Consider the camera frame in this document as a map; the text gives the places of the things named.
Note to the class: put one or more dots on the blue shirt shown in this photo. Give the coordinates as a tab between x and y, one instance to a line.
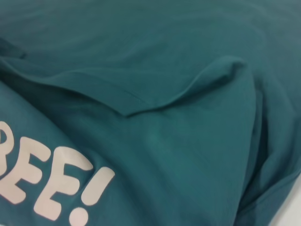
152	94

